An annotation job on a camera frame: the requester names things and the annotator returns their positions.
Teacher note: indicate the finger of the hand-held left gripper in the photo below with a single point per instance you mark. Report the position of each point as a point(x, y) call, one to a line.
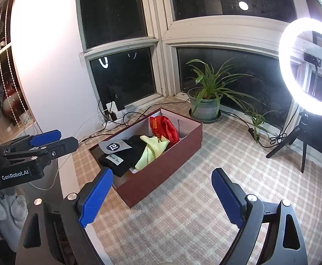
point(64, 146)
point(46, 137)

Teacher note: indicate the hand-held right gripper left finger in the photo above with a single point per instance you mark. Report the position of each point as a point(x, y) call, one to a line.
point(96, 198)

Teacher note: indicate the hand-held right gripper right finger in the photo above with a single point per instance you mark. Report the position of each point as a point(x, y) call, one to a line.
point(227, 198)

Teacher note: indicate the grey foil packet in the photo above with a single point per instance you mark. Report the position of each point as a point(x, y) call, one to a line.
point(114, 146)

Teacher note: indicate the black knit glove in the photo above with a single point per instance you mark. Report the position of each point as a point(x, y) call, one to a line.
point(133, 154)

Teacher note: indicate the brown cardboard box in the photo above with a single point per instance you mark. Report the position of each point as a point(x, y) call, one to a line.
point(163, 171)

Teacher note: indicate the yellow-green cloth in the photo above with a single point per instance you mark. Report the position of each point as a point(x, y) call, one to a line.
point(150, 151)

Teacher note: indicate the red cloth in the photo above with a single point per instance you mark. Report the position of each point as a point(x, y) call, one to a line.
point(166, 129)

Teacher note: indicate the person's left hand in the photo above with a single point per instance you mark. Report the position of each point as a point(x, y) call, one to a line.
point(3, 212)

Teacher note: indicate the checked tablecloth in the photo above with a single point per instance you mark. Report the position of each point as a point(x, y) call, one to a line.
point(191, 212)

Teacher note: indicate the brown ceramic vase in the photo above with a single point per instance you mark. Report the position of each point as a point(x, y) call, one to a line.
point(10, 99)

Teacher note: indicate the small black charger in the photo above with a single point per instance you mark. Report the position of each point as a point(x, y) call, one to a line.
point(113, 116)

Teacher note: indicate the white power adapter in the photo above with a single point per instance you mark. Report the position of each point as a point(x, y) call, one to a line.
point(111, 107)

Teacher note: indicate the white power strip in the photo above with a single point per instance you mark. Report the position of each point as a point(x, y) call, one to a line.
point(121, 122)

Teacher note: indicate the large black power adapter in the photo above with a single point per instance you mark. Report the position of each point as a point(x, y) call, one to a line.
point(120, 103)

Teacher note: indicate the black tripod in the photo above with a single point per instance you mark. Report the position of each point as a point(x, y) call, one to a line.
point(281, 143)

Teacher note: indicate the small green plant shoot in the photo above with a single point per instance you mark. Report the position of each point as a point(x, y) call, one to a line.
point(256, 120)

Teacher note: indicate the potted green plant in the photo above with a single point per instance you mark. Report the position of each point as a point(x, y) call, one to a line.
point(205, 105)

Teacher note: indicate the wooden shelf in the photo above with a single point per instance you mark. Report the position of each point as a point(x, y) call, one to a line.
point(1, 51)

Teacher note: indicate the black phone clamp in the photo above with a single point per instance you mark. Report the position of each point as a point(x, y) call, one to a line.
point(311, 58)

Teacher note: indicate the white window frame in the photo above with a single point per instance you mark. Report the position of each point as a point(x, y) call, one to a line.
point(219, 24)

